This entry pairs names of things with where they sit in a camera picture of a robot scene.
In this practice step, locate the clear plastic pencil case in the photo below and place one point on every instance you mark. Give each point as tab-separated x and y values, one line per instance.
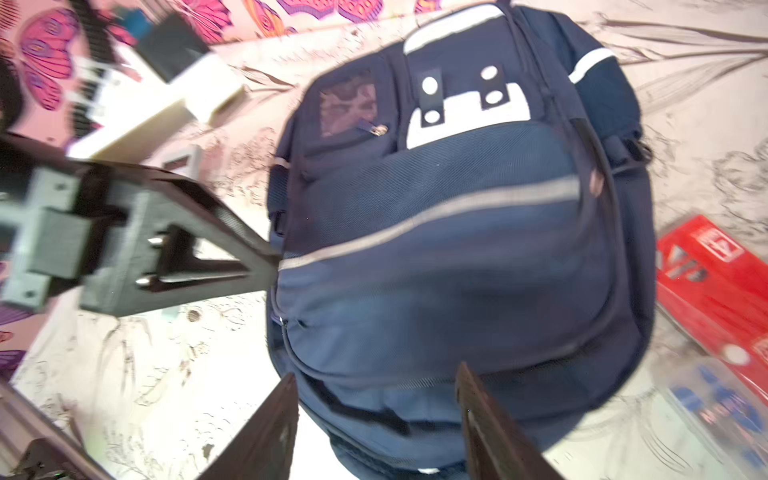
727	417

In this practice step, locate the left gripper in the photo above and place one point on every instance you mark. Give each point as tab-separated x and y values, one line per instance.
135	238

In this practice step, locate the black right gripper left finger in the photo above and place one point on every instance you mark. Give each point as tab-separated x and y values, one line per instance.
263	449

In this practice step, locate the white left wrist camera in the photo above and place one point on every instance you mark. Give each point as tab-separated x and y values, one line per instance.
168	79

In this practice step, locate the red notebook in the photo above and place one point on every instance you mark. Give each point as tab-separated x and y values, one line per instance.
715	290

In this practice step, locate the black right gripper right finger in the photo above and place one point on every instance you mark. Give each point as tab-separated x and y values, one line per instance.
496	448

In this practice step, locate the navy blue backpack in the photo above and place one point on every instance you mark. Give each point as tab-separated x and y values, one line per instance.
476	194

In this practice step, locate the grey scientific calculator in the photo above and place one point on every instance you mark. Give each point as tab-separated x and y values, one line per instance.
186	162

